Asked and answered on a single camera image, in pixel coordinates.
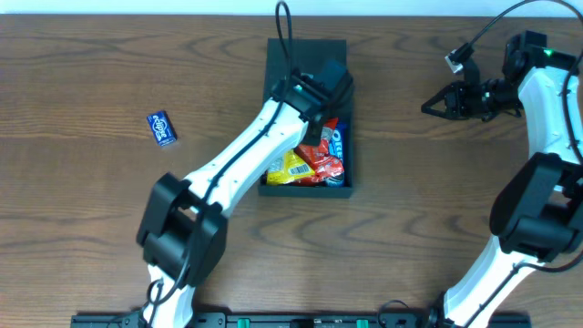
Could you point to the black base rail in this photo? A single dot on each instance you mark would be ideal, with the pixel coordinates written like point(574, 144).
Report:
point(222, 320)

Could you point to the dark green hinged gift box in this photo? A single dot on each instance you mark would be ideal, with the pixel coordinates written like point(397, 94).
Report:
point(310, 55)

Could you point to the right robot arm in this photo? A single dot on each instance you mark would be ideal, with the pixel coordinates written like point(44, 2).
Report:
point(538, 214)

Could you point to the red snack packet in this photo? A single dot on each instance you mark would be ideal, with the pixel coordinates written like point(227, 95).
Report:
point(319, 158)

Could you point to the yellow snack packet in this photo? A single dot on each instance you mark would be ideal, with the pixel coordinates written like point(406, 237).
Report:
point(288, 168)

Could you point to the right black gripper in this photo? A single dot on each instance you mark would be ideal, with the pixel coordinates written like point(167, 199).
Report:
point(451, 103)

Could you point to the blue Oreo cookie pack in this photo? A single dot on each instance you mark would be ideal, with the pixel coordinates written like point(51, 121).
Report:
point(336, 149)

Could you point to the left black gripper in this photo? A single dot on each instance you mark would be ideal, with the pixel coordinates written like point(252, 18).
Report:
point(312, 134)

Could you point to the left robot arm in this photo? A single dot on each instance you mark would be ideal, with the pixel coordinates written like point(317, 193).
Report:
point(183, 231)

